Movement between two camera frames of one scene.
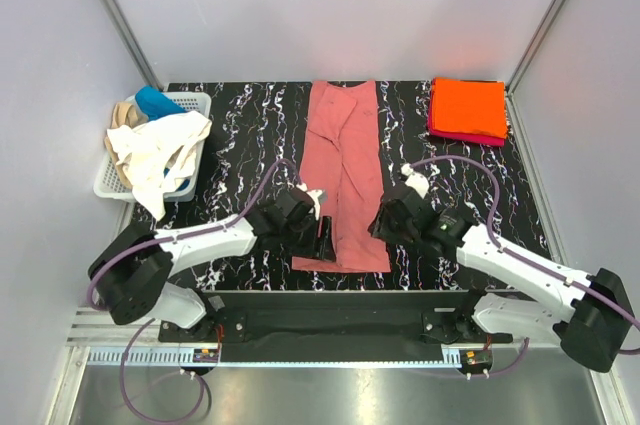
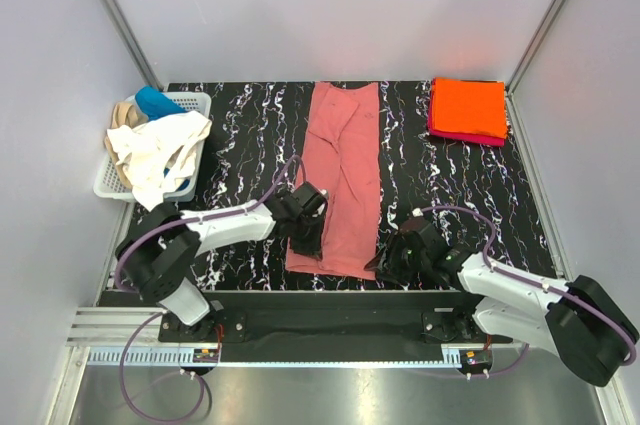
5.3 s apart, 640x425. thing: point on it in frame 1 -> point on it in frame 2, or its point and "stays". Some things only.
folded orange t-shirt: x=470 y=105 stays
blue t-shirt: x=154 y=103 stays
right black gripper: x=379 y=227 -> x=385 y=261
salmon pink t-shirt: x=343 y=159 stays
